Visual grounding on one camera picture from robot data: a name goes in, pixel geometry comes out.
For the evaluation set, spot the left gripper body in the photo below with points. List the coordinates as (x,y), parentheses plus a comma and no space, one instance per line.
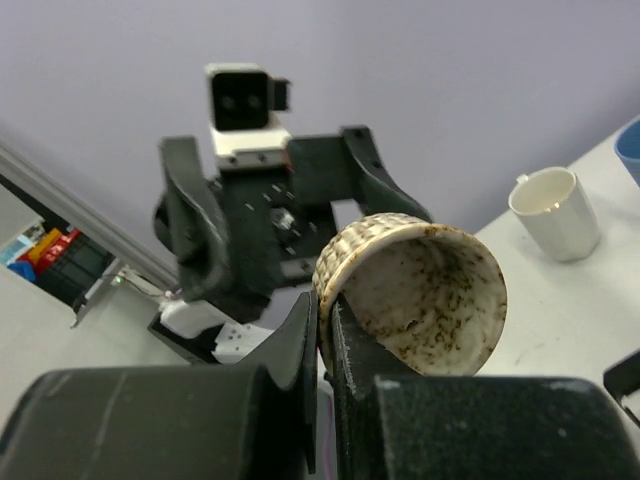
(277,202)

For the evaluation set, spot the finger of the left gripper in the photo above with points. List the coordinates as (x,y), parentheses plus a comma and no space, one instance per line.
(373,188)
(197,225)

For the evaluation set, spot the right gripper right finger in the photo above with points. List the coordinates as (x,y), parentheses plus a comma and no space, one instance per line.
(392,423)

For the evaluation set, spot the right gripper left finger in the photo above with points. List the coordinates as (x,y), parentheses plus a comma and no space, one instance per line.
(254,419)

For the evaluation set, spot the speckled small ceramic cup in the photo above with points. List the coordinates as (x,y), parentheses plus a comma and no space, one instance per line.
(431,294)

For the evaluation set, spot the white faceted mug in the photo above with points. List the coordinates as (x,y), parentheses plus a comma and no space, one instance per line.
(554,209)

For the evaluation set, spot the blue plastic cup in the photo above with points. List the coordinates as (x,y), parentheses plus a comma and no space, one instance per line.
(627,148)

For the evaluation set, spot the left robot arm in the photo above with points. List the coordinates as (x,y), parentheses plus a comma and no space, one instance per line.
(191,327)

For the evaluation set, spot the crate of coloured items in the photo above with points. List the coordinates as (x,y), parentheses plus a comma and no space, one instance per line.
(63,264)

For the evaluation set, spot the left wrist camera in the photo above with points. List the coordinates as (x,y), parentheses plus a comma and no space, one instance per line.
(244,103)

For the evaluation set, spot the aluminium mounting rail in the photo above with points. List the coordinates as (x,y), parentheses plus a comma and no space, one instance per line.
(57,206)

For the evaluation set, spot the black wire dish rack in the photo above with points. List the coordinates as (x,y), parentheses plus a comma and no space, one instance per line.
(622,379)

